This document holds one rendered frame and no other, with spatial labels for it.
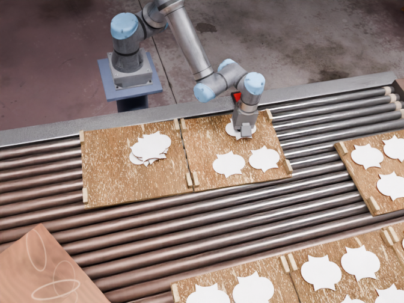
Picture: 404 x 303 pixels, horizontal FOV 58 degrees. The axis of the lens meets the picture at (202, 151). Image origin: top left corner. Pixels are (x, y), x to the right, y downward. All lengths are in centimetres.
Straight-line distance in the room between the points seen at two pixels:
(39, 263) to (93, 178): 38
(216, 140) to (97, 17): 234
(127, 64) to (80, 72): 145
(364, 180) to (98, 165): 109
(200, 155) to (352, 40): 264
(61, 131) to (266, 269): 99
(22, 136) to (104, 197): 46
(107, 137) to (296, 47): 238
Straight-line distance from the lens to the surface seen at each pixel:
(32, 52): 342
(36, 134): 166
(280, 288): 136
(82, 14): 370
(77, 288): 122
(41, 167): 156
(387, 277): 153
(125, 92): 179
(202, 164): 148
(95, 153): 153
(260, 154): 154
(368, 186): 165
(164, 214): 140
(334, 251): 147
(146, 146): 148
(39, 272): 127
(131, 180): 145
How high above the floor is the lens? 221
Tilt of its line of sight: 57 degrees down
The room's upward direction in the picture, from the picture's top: 9 degrees clockwise
